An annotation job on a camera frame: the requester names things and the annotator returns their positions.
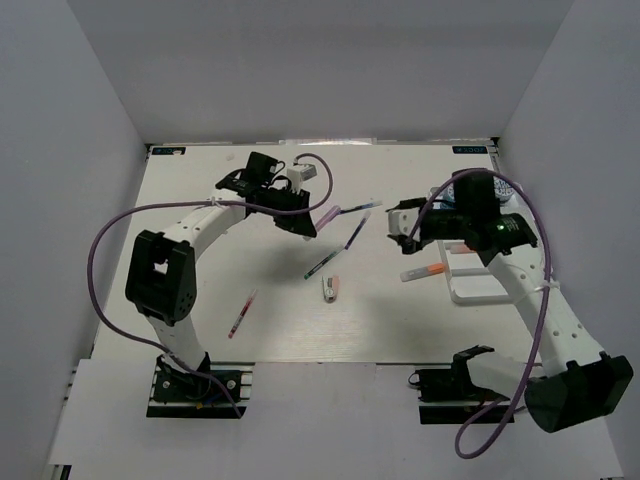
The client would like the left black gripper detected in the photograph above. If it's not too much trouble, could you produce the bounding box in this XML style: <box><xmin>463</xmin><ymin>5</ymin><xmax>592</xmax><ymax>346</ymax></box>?
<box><xmin>261</xmin><ymin>186</ymin><xmax>317</xmax><ymax>238</ymax></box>

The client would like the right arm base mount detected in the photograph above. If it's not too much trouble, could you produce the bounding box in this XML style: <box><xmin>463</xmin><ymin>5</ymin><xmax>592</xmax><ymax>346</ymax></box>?
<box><xmin>407</xmin><ymin>365</ymin><xmax>508</xmax><ymax>426</ymax></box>

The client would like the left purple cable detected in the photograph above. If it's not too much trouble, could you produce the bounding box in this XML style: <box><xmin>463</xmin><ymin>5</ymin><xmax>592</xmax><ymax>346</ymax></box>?
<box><xmin>87</xmin><ymin>152</ymin><xmax>336</xmax><ymax>419</ymax></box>

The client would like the purple gel pen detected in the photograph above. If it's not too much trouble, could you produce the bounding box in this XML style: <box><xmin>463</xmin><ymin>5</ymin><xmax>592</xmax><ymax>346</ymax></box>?
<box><xmin>344</xmin><ymin>211</ymin><xmax>371</xmax><ymax>250</ymax></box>

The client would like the blue gel pen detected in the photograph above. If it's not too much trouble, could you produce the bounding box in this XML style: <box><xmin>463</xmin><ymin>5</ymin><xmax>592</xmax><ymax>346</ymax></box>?
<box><xmin>339</xmin><ymin>200</ymin><xmax>383</xmax><ymax>215</ymax></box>

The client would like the orange cap highlighter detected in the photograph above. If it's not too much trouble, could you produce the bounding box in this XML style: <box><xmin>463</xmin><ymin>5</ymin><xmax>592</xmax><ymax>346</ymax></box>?
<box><xmin>449</xmin><ymin>243</ymin><xmax>475</xmax><ymax>254</ymax></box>

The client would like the pink highlighter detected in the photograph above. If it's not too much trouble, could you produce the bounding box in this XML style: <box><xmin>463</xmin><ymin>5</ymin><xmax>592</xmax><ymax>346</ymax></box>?
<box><xmin>315</xmin><ymin>205</ymin><xmax>341</xmax><ymax>231</ymax></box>

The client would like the green gel pen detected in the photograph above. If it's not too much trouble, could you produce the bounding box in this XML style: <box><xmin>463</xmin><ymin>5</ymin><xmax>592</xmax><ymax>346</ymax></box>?
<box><xmin>303</xmin><ymin>245</ymin><xmax>345</xmax><ymax>280</ymax></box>

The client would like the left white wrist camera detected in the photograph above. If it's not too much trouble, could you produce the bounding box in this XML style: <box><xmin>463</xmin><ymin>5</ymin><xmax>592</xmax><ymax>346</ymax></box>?
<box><xmin>286</xmin><ymin>163</ymin><xmax>317</xmax><ymax>189</ymax></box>

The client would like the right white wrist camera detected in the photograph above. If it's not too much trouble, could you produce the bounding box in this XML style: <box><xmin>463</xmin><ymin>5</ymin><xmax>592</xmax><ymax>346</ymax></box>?
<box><xmin>387</xmin><ymin>208</ymin><xmax>420</xmax><ymax>237</ymax></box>

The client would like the red gel pen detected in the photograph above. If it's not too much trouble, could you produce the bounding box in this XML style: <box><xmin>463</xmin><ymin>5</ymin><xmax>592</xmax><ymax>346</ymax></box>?
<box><xmin>227</xmin><ymin>289</ymin><xmax>258</xmax><ymax>339</ymax></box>

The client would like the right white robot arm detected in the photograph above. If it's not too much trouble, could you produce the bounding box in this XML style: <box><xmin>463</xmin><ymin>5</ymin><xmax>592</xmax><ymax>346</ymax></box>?
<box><xmin>387</xmin><ymin>169</ymin><xmax>633</xmax><ymax>433</ymax></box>

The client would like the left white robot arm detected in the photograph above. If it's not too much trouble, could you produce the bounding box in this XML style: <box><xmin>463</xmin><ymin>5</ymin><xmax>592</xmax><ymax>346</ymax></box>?
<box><xmin>125</xmin><ymin>152</ymin><xmax>317</xmax><ymax>399</ymax></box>

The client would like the orange white highlighter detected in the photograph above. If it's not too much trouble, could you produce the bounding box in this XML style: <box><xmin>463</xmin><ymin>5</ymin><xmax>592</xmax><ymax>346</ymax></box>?
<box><xmin>400</xmin><ymin>263</ymin><xmax>446</xmax><ymax>282</ymax></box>

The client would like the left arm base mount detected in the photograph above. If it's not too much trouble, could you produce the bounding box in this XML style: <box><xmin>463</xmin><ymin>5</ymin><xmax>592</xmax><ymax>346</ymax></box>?
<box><xmin>146</xmin><ymin>356</ymin><xmax>254</xmax><ymax>419</ymax></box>

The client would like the blue ink jar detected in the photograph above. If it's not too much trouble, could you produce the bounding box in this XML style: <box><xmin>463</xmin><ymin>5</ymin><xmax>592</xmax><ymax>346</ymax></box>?
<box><xmin>493</xmin><ymin>176</ymin><xmax>515</xmax><ymax>204</ymax></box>
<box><xmin>438</xmin><ymin>183</ymin><xmax>455</xmax><ymax>208</ymax></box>

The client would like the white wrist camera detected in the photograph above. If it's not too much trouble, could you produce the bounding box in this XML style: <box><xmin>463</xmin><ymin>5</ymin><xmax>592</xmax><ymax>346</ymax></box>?
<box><xmin>286</xmin><ymin>163</ymin><xmax>317</xmax><ymax>189</ymax></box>
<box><xmin>387</xmin><ymin>208</ymin><xmax>420</xmax><ymax>237</ymax></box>

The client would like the white divided organizer tray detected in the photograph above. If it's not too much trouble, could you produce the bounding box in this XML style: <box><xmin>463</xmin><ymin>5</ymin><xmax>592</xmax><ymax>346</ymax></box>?
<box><xmin>427</xmin><ymin>182</ymin><xmax>531</xmax><ymax>305</ymax></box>

